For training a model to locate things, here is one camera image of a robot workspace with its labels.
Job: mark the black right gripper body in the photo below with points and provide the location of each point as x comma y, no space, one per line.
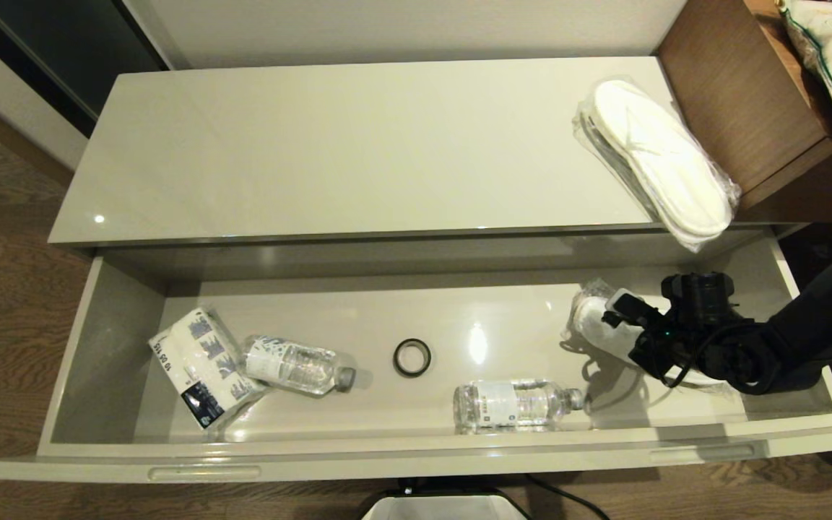
653,354

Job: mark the bagged white slippers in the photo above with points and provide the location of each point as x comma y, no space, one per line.
658,155
593,325

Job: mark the clear water bottle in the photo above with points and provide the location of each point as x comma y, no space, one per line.
293,367
510,406

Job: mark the beige long drawer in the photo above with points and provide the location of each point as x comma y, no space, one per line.
358,318

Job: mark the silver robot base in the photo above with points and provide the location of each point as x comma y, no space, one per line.
445,509

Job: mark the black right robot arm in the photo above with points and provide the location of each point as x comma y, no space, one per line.
806,332

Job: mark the brown wooden desk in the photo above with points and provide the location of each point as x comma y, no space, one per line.
748,108

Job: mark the beige glossy cabinet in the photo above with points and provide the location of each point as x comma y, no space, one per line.
387,144

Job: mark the white blue tissue pack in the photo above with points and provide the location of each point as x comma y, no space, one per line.
203,365

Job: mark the black glass panel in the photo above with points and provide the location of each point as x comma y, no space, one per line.
62,43

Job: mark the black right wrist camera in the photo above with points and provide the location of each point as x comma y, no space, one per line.
625,309

